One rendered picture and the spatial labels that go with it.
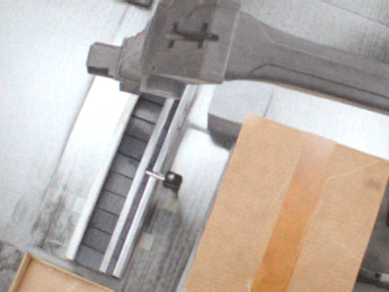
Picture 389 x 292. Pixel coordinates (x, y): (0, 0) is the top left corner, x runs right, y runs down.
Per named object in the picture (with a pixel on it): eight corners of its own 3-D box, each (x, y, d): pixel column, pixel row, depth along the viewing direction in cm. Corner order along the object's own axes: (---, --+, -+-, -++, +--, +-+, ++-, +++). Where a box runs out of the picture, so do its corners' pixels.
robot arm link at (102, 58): (135, 94, 107) (149, 38, 107) (70, 78, 108) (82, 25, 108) (152, 100, 119) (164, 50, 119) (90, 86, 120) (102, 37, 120)
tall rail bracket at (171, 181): (150, 179, 135) (143, 155, 119) (185, 193, 134) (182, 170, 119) (144, 194, 134) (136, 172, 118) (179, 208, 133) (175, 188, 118)
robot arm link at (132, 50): (193, 101, 71) (218, -5, 71) (138, 87, 69) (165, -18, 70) (142, 101, 112) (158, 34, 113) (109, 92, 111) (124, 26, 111)
